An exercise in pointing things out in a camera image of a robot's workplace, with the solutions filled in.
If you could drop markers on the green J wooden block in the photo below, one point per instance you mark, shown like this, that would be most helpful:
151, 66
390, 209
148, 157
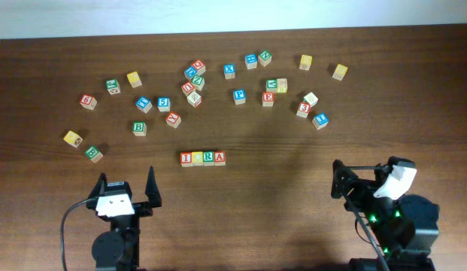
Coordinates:
112, 86

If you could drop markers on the blue D wooden block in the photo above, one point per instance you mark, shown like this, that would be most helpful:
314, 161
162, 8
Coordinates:
190, 72

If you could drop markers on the blue X wooden block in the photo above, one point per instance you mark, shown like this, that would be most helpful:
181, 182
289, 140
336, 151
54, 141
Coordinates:
229, 71

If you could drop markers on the red 3 wooden block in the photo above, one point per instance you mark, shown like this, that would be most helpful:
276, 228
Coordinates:
303, 109

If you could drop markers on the red Y wooden block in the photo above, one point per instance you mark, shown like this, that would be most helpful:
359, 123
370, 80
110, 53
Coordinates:
173, 119

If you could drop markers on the plain O wooden block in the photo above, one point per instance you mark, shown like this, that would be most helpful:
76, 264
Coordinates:
311, 99

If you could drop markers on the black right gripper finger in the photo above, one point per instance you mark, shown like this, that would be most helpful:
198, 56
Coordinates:
343, 179
400, 161

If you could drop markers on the plain diamond wooden block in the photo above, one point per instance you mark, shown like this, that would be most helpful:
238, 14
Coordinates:
194, 99

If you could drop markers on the blue T wooden block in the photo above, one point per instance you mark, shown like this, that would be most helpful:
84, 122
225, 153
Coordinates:
143, 104

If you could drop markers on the red Q wooden block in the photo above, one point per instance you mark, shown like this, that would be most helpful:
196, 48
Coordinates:
199, 66

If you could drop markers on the yellow top block far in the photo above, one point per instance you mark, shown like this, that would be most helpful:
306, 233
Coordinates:
305, 62

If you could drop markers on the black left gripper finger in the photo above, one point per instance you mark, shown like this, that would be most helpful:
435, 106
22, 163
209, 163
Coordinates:
152, 190
99, 187

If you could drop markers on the green N wooden block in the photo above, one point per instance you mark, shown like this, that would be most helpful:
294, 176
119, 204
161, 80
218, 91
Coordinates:
264, 57

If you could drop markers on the red 6 wooden block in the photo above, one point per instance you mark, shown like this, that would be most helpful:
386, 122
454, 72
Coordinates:
88, 102

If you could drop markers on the red I wooden block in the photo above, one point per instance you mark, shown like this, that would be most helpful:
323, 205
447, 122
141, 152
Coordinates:
186, 159

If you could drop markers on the blue L wooden block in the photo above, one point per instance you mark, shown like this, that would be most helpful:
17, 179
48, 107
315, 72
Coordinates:
320, 121

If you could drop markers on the yellow top block right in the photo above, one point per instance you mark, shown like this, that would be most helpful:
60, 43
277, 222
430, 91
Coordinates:
339, 72

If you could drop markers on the green R wooden block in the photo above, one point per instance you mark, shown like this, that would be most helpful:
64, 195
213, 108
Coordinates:
208, 158

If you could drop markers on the green B wooden block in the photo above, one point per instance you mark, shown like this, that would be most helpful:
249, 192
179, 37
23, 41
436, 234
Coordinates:
139, 128

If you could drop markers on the green V wooden block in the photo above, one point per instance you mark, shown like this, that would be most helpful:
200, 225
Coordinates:
271, 85

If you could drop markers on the blue P wooden block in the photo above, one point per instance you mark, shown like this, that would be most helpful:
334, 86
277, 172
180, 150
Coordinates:
239, 96

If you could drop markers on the blue H wooden block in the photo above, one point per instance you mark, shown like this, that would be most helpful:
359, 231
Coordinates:
251, 61

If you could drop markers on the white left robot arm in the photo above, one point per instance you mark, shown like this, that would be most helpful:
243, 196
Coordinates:
118, 248

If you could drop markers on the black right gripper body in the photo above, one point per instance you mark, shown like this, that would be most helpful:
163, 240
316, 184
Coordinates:
363, 196

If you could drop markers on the yellow sided wooden block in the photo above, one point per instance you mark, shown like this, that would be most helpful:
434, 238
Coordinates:
282, 85

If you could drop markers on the green Z wooden block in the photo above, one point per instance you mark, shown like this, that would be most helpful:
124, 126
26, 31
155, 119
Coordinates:
198, 82

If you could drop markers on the red U wooden block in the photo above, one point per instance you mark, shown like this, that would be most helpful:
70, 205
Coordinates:
187, 88

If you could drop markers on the red E wooden block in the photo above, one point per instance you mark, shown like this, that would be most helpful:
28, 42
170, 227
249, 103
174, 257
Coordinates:
267, 99

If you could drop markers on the red A wooden block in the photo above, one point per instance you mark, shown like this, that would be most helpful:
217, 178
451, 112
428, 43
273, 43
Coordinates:
219, 158

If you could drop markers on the blue 5 wooden block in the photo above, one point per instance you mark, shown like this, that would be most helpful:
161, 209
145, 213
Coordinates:
163, 104

